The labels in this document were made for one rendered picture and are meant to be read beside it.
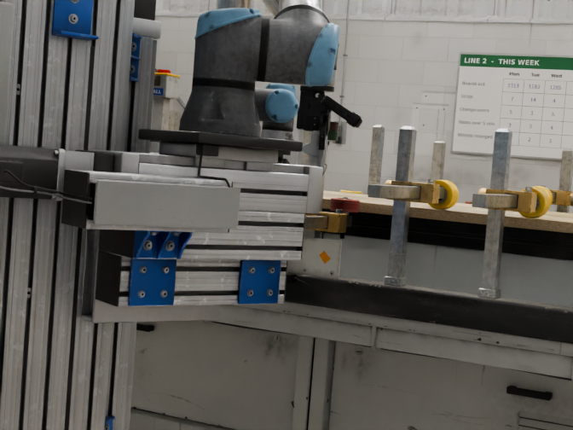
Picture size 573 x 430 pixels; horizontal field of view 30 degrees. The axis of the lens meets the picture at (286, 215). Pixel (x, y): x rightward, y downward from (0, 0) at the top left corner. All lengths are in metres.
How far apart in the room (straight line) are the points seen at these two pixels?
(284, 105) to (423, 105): 7.87
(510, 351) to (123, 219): 1.31
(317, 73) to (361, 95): 8.51
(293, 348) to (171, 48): 8.44
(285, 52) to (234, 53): 0.09
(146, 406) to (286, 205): 1.61
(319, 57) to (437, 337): 1.05
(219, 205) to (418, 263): 1.28
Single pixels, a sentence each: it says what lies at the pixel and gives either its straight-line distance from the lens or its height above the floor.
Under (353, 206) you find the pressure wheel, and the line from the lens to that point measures 2.93.
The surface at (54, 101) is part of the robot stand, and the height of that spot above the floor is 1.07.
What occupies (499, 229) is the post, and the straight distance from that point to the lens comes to 2.68.
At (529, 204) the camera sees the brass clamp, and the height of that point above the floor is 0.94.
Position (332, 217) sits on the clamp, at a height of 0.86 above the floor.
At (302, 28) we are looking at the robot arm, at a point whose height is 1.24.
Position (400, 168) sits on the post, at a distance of 2.76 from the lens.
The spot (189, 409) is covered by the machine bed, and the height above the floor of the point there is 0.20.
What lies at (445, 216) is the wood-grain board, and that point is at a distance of 2.91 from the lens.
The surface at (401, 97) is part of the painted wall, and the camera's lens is 10.33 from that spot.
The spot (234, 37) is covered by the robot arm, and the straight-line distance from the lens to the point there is 1.94.
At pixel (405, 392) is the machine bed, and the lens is 3.07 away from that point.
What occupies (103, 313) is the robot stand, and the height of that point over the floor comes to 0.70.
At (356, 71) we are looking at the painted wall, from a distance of 10.51.
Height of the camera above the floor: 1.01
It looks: 3 degrees down
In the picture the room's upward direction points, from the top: 5 degrees clockwise
